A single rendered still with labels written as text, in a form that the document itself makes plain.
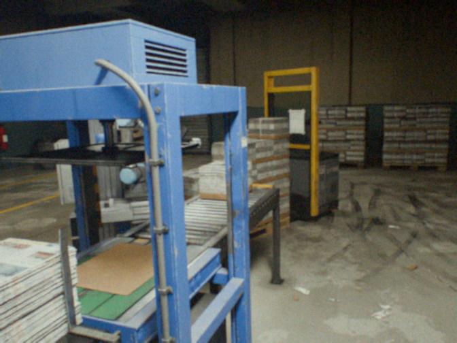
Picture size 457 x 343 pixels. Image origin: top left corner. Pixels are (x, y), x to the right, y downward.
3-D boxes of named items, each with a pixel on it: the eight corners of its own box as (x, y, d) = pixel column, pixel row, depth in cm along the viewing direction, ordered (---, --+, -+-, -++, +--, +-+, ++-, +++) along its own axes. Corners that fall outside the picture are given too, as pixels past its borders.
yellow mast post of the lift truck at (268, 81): (266, 206, 520) (263, 71, 489) (270, 204, 526) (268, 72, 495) (271, 207, 514) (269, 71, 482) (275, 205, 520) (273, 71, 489)
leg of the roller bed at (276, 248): (274, 279, 327) (273, 201, 315) (281, 280, 325) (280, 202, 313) (272, 282, 321) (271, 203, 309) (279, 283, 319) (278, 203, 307)
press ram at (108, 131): (108, 148, 162) (105, 116, 159) (122, 148, 159) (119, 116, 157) (97, 150, 155) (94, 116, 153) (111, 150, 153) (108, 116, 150)
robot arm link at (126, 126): (142, 181, 293) (137, 108, 283) (134, 185, 279) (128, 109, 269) (127, 181, 295) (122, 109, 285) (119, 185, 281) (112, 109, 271)
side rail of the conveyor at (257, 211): (273, 201, 315) (273, 187, 312) (280, 201, 313) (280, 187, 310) (203, 268, 192) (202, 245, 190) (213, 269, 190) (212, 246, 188)
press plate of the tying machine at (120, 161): (101, 148, 193) (100, 141, 192) (200, 149, 173) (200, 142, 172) (2, 165, 143) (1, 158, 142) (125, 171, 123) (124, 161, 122)
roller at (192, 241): (137, 238, 217) (136, 230, 217) (213, 247, 200) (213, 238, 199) (131, 241, 213) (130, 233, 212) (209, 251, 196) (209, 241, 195)
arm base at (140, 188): (129, 195, 293) (128, 182, 291) (128, 191, 307) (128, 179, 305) (149, 193, 297) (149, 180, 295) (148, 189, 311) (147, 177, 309)
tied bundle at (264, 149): (230, 161, 436) (230, 141, 432) (248, 158, 456) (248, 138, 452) (256, 164, 409) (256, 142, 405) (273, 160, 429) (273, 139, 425)
